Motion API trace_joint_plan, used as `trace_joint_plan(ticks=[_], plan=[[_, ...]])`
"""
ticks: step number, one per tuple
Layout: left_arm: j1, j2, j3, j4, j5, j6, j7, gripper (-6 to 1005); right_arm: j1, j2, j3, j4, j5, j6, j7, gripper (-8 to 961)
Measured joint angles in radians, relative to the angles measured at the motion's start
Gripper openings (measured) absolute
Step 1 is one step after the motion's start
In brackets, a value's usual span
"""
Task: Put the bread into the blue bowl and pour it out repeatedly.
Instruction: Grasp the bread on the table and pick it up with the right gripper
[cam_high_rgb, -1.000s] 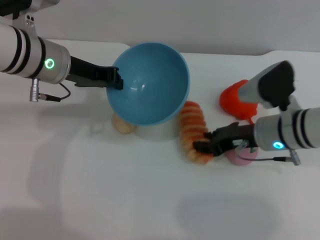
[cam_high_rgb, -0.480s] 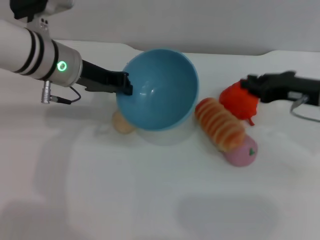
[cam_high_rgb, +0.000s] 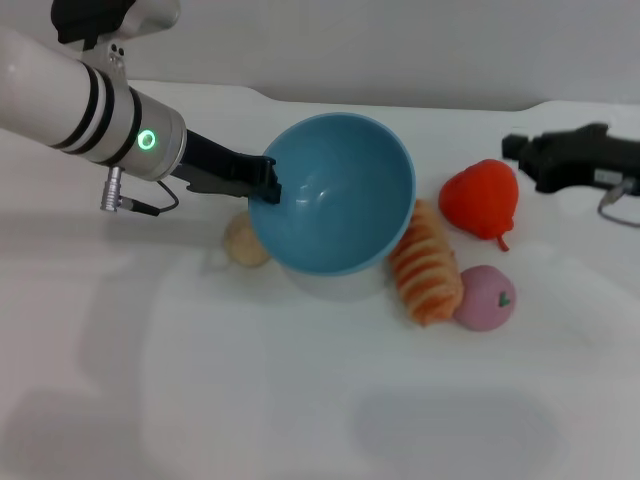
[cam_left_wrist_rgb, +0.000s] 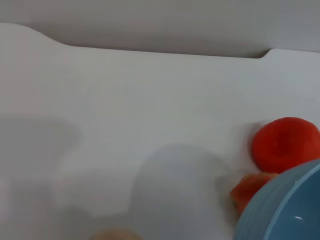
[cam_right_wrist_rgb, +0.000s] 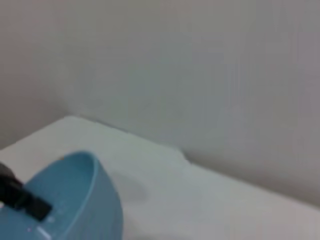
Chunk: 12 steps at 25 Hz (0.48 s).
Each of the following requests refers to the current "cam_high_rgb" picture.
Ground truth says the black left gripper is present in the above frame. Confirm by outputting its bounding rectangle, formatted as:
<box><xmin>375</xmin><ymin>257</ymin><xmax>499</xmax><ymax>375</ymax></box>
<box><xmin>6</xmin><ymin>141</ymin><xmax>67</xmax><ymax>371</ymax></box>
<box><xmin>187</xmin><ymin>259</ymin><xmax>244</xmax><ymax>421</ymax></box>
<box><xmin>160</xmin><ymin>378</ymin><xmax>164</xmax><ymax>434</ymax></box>
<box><xmin>172</xmin><ymin>128</ymin><xmax>284</xmax><ymax>205</ymax></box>

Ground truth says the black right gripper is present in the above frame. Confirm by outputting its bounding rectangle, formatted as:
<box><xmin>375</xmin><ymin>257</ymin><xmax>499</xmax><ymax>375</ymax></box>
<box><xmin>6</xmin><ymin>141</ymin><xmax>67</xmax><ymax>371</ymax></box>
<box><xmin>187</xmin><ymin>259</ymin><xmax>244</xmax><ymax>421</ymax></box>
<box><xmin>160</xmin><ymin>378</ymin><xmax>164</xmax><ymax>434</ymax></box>
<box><xmin>502</xmin><ymin>122</ymin><xmax>640</xmax><ymax>195</ymax></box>

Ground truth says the blue bowl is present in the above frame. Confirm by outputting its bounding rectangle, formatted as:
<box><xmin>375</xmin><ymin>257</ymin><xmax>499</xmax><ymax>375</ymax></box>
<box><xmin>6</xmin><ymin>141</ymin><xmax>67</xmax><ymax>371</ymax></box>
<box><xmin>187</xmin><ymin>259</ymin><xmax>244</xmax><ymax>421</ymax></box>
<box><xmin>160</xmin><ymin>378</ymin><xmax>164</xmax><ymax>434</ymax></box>
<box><xmin>247</xmin><ymin>112</ymin><xmax>417</xmax><ymax>278</ymax></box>

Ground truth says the orange striped bread loaf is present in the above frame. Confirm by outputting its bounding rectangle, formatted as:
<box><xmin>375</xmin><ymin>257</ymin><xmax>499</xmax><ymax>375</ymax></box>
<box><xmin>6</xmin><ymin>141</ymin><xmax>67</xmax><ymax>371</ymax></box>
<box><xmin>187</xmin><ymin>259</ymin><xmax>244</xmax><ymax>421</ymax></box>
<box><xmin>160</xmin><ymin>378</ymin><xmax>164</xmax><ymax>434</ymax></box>
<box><xmin>388</xmin><ymin>198</ymin><xmax>464</xmax><ymax>327</ymax></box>

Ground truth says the beige round bun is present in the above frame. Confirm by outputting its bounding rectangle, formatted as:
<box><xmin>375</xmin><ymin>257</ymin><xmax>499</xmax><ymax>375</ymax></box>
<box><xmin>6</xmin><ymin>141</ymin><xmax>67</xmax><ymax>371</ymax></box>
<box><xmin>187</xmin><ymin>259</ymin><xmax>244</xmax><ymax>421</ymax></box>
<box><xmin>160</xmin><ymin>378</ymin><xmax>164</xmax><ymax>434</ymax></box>
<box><xmin>223</xmin><ymin>210</ymin><xmax>271</xmax><ymax>269</ymax></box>

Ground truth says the red pear toy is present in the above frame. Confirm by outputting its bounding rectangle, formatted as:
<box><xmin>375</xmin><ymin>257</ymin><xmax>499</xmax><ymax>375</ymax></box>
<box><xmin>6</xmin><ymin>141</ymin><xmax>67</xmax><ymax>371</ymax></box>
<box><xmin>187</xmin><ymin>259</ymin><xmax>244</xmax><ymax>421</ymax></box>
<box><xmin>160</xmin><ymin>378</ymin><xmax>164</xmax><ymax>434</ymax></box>
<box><xmin>438</xmin><ymin>158</ymin><xmax>520</xmax><ymax>254</ymax></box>

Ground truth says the pink apple toy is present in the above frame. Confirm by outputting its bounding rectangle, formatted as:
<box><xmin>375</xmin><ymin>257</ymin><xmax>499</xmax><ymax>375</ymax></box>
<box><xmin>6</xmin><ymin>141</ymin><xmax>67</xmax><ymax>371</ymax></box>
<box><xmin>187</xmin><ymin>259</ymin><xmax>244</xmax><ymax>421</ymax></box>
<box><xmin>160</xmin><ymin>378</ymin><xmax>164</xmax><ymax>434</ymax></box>
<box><xmin>452</xmin><ymin>264</ymin><xmax>518</xmax><ymax>332</ymax></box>

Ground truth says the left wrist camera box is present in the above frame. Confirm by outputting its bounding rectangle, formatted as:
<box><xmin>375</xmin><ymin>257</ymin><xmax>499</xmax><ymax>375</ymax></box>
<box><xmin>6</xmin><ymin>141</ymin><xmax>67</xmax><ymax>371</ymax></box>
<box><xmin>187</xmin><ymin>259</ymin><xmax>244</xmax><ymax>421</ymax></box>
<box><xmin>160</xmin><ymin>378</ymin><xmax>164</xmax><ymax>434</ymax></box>
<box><xmin>51</xmin><ymin>0</ymin><xmax>181</xmax><ymax>51</ymax></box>

